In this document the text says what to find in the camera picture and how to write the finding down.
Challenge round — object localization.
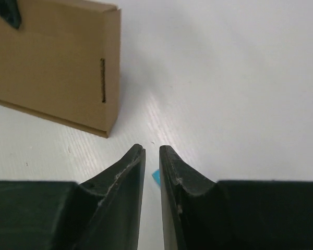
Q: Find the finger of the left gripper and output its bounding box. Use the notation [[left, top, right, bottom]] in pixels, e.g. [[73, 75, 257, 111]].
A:
[[0, 0, 21, 29]]

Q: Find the brown cardboard paper box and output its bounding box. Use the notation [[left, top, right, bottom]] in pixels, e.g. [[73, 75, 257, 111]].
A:
[[0, 1, 121, 137]]

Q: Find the blue tape piece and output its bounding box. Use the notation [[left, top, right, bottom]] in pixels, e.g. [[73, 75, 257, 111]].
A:
[[152, 169, 161, 187]]

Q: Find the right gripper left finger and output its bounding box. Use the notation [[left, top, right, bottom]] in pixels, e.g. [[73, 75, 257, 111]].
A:
[[0, 144, 146, 249]]

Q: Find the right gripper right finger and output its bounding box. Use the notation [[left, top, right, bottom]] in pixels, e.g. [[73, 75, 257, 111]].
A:
[[159, 145, 313, 249]]

